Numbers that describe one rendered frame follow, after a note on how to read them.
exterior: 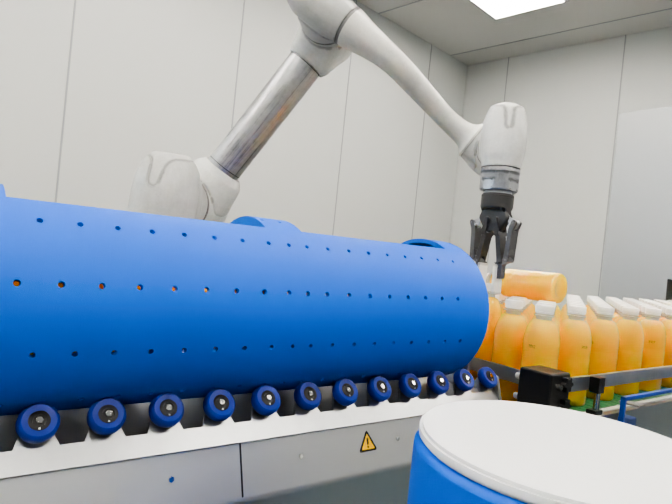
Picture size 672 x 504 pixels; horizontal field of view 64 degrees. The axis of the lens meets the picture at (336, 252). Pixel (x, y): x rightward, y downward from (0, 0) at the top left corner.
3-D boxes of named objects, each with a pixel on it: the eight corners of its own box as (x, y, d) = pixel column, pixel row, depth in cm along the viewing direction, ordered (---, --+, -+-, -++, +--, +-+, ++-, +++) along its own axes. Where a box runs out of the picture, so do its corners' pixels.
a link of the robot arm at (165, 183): (110, 231, 129) (125, 140, 128) (146, 233, 147) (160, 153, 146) (173, 243, 127) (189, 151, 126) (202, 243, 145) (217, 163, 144)
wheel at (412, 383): (393, 376, 99) (400, 371, 97) (411, 375, 101) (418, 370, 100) (402, 400, 96) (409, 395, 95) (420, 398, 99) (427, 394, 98)
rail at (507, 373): (408, 351, 140) (410, 339, 140) (411, 351, 141) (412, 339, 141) (549, 393, 108) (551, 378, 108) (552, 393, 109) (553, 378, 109)
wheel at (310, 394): (289, 385, 85) (295, 379, 84) (313, 383, 88) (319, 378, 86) (296, 413, 83) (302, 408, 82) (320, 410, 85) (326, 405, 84)
